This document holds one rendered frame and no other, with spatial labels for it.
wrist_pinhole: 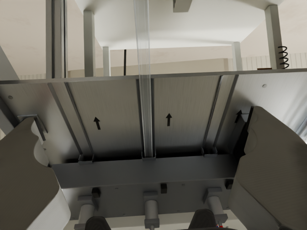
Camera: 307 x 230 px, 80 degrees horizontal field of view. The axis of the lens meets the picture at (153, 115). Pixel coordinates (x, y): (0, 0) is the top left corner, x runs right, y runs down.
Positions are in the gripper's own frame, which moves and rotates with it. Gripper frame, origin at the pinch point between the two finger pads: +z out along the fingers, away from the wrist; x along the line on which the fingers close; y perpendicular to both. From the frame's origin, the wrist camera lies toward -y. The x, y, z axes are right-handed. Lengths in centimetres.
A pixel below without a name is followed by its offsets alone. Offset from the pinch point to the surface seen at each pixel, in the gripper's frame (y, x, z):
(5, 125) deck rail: 8.1, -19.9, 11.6
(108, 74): 22, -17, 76
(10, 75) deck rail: 2.1, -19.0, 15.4
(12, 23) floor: 4, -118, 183
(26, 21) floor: 2, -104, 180
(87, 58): 9, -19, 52
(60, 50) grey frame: 3.4, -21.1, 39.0
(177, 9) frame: -5, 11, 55
